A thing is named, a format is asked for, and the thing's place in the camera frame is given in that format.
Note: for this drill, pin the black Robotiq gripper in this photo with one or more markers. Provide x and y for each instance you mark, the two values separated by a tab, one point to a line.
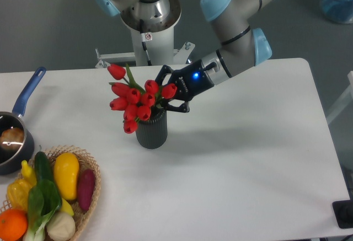
190	81

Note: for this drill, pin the red tulip bouquet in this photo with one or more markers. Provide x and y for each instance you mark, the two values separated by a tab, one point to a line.
139	104

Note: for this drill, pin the dark grey ribbed vase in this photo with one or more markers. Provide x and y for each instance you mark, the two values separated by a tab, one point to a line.
153	133

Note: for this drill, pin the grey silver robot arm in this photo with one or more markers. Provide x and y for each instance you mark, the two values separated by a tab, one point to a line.
152	22

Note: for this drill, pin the woven wicker basket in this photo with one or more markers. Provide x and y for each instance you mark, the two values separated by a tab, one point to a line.
86	161

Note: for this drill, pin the purple sweet potato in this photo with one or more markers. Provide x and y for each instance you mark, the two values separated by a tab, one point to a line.
85	189

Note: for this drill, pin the yellow mango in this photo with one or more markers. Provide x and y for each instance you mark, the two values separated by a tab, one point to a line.
66	170

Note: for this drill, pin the dark green cucumber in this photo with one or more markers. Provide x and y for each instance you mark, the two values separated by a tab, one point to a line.
42	167

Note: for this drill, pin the brown bun in saucepan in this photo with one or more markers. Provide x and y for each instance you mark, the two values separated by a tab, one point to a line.
12	139

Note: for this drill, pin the green bok choy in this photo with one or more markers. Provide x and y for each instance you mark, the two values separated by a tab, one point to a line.
43	201

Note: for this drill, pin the beige garlic bulb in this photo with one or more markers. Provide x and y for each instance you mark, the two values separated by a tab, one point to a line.
61	227

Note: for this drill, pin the blue transparent container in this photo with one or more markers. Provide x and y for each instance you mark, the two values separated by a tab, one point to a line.
338	11

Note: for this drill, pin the yellow bell pepper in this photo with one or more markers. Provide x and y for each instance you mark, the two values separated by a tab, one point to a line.
18	193

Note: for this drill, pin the black device at edge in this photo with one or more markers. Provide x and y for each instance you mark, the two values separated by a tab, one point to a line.
343	213

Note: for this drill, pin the orange fruit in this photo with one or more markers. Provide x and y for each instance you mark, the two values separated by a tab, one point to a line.
13	224

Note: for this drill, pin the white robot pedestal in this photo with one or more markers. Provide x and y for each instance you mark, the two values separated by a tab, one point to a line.
151	48

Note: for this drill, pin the white frame at right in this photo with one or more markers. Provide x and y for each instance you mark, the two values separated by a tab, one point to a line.
341	103

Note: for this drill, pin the blue handled saucepan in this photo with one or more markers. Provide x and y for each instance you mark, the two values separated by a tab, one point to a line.
11	161

